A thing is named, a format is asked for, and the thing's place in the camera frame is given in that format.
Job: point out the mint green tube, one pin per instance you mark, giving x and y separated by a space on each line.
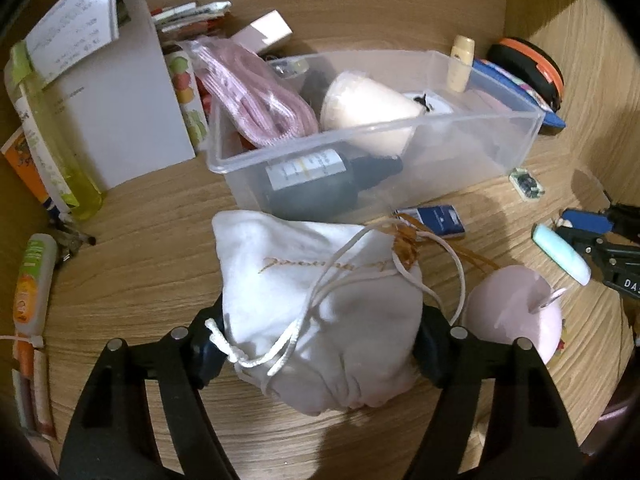
560 255

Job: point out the dark glass bottle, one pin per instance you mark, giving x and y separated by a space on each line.
320 185

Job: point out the pink and white box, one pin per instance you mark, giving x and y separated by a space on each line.
265 32

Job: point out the fruit printed box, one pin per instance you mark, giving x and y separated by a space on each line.
187 95

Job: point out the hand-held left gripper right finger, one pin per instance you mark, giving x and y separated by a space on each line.
430 355

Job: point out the small black clip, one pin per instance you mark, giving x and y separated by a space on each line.
422 101

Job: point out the cream thread cone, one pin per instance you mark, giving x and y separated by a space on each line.
365 110

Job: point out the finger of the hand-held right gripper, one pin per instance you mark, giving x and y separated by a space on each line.
582 220
600 252

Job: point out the blue zip pouch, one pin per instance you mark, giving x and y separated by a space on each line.
505 77

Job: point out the white paper bag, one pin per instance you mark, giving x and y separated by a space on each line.
125 110

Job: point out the small cream bottle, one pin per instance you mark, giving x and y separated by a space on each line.
460 65

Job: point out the stack of colourful packets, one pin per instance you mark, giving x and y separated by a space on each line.
185 15

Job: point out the small blue box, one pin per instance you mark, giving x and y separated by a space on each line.
440 219

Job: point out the reddish brown ribbon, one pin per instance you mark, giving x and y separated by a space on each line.
407 247

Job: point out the green and orange tube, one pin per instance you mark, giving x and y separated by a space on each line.
32 280

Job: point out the orange and white marker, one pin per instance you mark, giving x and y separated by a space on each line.
44 400
22 390

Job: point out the white paper receipt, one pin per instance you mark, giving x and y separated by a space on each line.
70 25

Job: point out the small green printed tile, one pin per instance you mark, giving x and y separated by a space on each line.
526 184

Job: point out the yellow-green liquid bottle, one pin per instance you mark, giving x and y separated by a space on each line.
55 160

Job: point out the black binder clip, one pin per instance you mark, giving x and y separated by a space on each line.
70 240

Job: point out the pink round case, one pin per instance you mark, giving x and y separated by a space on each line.
510 310

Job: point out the clear plastic storage box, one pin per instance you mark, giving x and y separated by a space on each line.
450 160

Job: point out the black and orange round case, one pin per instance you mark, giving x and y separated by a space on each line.
525 65

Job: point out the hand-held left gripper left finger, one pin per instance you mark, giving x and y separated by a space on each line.
205 355

